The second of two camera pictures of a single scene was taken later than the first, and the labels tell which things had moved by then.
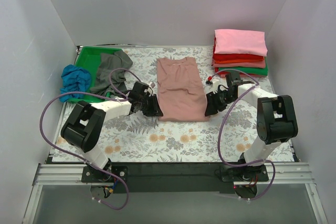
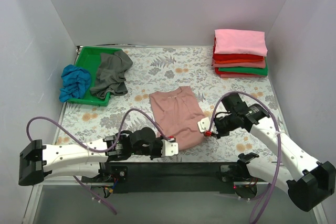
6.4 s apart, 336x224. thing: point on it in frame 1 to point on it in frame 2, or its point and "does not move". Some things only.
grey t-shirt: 109,62 does not move
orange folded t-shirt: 238,61 does not move
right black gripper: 217,100 to 218,126
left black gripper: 150,104 to 157,149
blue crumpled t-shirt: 74,79 does not move
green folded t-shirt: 253,71 does not move
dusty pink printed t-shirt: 181,94 to 178,112
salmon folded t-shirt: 254,65 does not move
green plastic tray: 89,57 does not move
